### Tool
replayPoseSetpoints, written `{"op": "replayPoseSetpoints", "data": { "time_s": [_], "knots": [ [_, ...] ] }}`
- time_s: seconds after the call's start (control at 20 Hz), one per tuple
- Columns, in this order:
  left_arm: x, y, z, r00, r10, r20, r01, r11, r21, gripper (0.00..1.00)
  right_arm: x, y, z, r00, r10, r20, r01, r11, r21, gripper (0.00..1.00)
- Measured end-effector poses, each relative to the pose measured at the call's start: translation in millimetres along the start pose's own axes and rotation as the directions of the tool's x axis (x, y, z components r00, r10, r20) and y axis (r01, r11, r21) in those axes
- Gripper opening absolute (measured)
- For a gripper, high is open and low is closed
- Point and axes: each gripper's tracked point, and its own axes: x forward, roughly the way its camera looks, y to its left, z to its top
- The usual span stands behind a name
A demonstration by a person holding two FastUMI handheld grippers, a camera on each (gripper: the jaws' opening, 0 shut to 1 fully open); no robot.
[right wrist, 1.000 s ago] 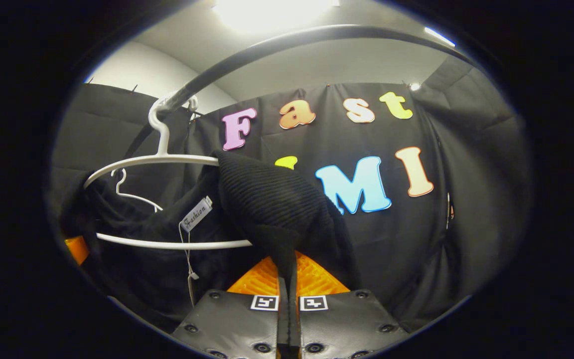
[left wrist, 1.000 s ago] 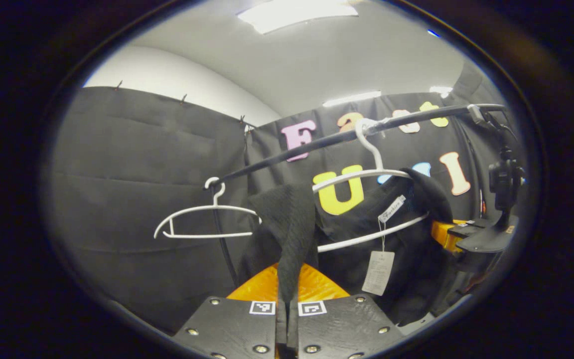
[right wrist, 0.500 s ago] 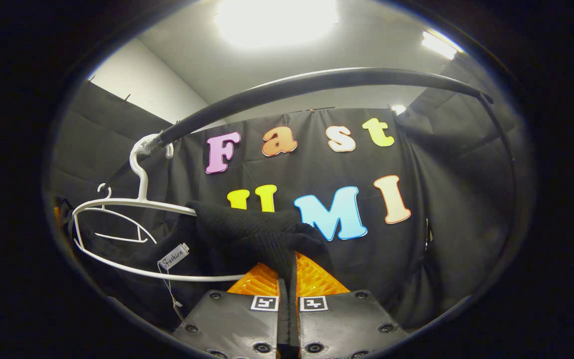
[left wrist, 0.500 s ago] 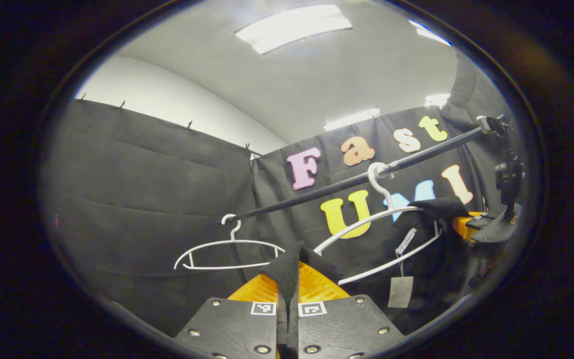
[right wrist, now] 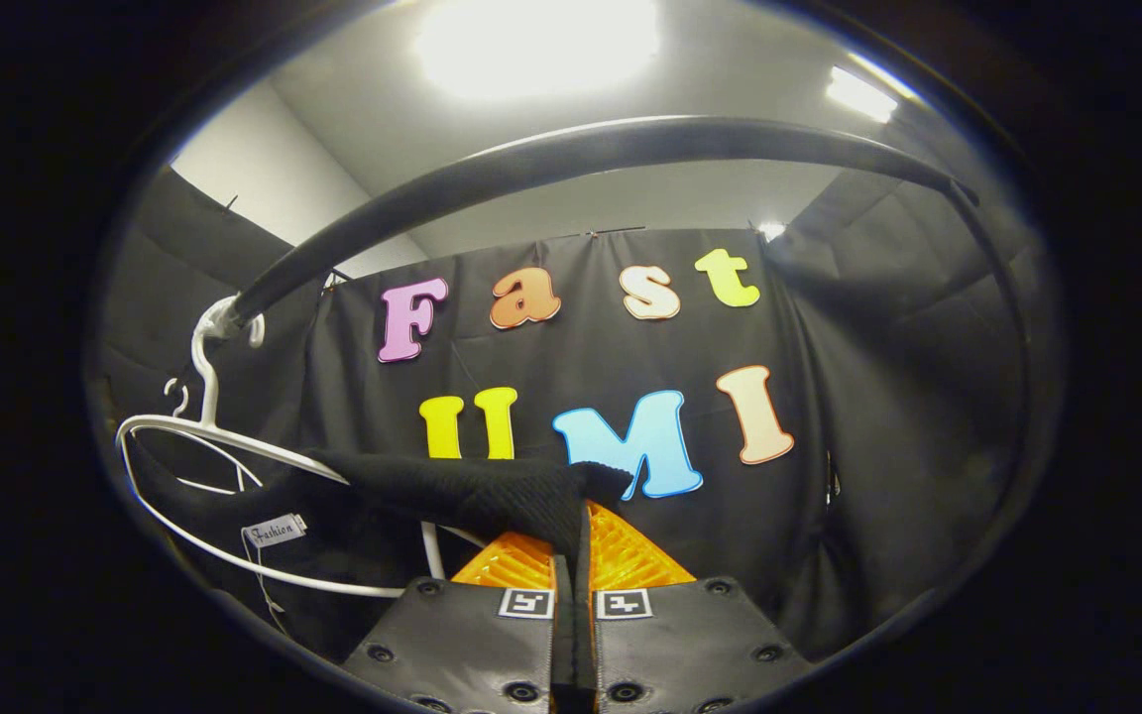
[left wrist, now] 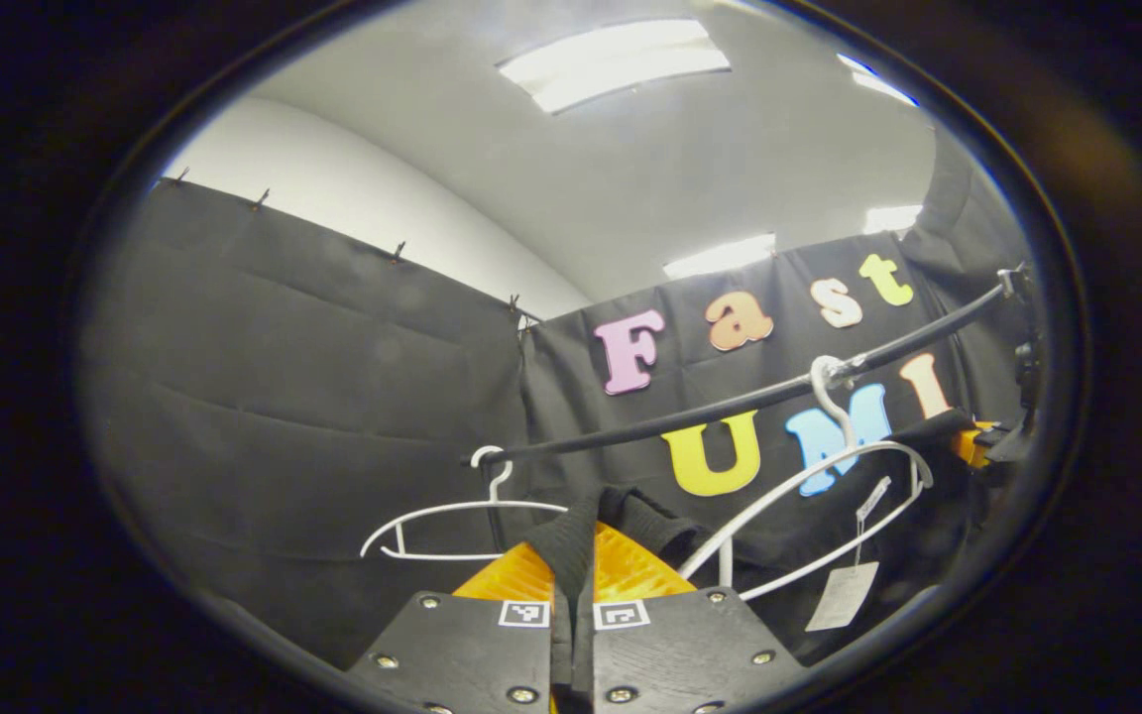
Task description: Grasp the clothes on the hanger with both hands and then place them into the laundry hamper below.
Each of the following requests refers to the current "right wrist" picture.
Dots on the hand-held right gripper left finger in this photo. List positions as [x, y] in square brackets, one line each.
[462, 645]

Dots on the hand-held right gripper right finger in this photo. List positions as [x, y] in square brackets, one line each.
[690, 645]

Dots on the black knit jacket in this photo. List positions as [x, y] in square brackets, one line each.
[492, 491]

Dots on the black backdrop cloth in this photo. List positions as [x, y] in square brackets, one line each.
[878, 397]

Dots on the ceiling light panel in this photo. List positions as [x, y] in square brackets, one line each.
[860, 94]

